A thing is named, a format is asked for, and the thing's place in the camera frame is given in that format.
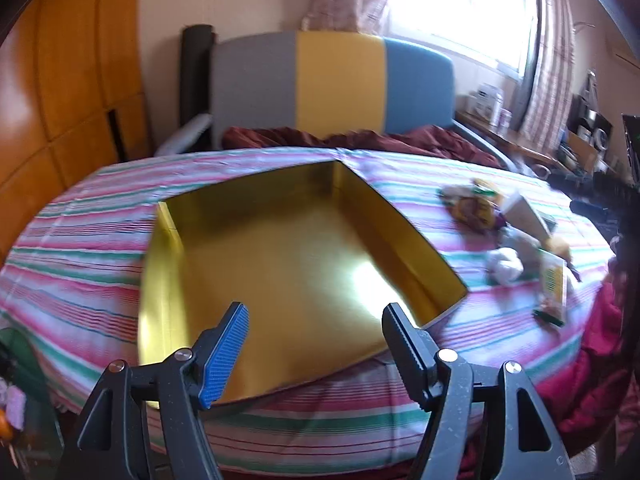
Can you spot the wooden desk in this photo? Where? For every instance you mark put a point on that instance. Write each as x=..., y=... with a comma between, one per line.
x=515, y=142

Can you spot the black silver stereo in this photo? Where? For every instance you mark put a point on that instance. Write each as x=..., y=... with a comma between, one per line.
x=592, y=127

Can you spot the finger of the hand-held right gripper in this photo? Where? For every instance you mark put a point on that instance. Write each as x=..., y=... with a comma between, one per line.
x=592, y=208
x=570, y=181

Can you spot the clear plastic wrap ball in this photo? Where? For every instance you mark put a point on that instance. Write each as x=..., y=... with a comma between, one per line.
x=505, y=266

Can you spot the bright window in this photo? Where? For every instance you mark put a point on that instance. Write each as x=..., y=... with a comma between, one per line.
x=460, y=5

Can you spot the purple snack packet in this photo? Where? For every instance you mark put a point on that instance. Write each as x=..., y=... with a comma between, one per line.
x=472, y=210

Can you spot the maroon blanket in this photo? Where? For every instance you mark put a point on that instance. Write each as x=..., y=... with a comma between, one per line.
x=360, y=139

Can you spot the green tea box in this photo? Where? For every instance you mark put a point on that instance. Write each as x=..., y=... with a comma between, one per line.
x=551, y=285

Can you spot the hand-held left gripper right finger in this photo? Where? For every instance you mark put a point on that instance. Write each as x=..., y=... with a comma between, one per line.
x=412, y=360

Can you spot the red clothing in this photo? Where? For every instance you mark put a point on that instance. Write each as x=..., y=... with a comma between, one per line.
x=600, y=360

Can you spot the wooden wardrobe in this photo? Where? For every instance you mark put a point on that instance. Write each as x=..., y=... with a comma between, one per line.
x=55, y=110

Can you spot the grey yellow blue chair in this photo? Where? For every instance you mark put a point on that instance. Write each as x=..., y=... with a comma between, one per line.
x=340, y=80

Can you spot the green translucent panel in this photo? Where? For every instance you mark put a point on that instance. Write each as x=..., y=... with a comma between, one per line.
x=27, y=365

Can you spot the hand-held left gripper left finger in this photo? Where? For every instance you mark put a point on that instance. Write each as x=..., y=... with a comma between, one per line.
x=225, y=360

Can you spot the white carton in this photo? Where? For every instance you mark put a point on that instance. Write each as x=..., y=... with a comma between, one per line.
x=487, y=100

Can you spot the gold lined gift box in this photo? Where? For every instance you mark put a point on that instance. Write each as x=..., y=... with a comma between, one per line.
x=280, y=270

